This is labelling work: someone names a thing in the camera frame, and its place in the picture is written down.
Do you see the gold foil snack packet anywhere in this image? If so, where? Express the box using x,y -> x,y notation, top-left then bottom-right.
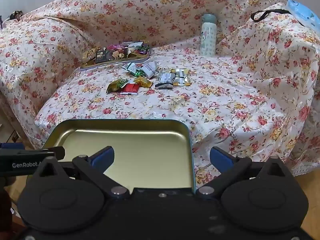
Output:
134,76 -> 153,88

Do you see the white and black snack packet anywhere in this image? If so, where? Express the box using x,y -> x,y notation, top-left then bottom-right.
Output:
155,69 -> 174,89

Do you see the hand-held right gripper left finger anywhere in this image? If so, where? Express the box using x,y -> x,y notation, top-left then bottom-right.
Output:
39,145 -> 130,199

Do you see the gold tin tray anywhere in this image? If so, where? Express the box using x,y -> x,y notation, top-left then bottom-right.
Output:
80,41 -> 152,70

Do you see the red and white snack packet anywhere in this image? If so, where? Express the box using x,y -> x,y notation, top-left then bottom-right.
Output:
120,82 -> 140,95

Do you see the gold packet with green print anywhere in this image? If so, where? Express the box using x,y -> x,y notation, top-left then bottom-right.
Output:
106,79 -> 128,95

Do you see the light blue wipes packet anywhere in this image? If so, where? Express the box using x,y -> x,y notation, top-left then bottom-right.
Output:
285,0 -> 320,28

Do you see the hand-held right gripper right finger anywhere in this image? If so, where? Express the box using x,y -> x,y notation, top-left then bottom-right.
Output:
196,146 -> 285,199

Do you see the black strap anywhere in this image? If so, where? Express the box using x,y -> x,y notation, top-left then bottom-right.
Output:
251,9 -> 292,22

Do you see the white cartoon print bottle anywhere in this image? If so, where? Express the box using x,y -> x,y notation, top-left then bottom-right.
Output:
199,14 -> 217,57

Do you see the gold tin lid blue rim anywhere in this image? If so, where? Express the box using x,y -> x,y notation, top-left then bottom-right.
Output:
41,119 -> 197,189

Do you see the dark biscuit packet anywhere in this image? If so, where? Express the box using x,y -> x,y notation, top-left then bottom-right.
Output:
96,49 -> 129,64

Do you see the white packet with red print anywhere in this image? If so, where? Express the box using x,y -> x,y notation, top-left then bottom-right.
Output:
141,61 -> 158,78

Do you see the pile of assorted wrapped snacks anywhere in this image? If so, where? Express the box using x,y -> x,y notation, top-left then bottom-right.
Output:
84,42 -> 150,64

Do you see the gold and silver snack packet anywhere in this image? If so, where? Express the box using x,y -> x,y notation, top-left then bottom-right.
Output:
171,69 -> 191,87

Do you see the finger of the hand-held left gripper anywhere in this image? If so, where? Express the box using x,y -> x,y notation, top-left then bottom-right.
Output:
37,147 -> 66,159
0,143 -> 23,150

